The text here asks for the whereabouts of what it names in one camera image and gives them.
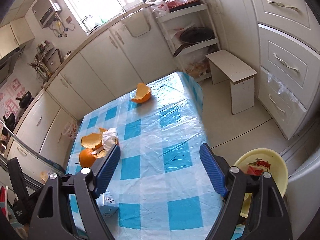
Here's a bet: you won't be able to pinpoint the thick orange rind piece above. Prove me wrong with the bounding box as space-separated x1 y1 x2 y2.
79 148 107 168

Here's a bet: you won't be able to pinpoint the white tissue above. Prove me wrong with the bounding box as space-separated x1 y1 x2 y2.
102 127 118 152

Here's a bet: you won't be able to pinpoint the curved orange peel piece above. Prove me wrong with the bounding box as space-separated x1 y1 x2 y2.
131 83 151 103

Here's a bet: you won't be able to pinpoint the trash in yellow basin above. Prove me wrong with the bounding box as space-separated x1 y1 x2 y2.
246 158 271 176

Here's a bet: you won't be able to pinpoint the yellow plastic trash basin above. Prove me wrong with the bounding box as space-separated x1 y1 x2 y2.
233 147 289 218

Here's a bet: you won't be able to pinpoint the white lower kitchen cabinets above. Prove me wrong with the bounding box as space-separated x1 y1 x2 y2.
17 8 176 165

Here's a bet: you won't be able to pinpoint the blue checkered plastic tablecloth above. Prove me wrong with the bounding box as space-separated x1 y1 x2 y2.
66 72 222 239

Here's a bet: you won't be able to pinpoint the floral bag hanging on cabinet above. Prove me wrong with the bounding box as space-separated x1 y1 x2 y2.
62 121 79 140

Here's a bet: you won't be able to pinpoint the small white wooden stool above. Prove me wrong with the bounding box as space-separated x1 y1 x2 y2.
206 50 257 115

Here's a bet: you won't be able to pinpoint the clear plastic bag in drawer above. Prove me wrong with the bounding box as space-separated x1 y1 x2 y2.
267 72 298 102

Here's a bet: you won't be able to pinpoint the black kettle on stove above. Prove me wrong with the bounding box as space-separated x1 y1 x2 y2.
16 91 34 109

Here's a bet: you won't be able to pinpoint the black frying pan with lid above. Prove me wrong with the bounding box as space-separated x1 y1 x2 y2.
173 27 215 57

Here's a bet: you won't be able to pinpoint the white tiered storage rack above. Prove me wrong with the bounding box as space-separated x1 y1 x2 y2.
152 0 221 82

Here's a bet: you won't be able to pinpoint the utensil rack on counter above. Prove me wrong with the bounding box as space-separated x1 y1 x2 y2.
28 40 62 83

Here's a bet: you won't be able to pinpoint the white drawer cabinet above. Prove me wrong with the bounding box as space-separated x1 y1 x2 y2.
252 0 319 139

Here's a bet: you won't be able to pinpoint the red white plastic bag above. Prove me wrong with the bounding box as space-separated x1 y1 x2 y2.
145 0 170 17

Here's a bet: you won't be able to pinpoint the wall mounted water heater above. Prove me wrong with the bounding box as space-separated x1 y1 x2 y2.
31 0 62 29

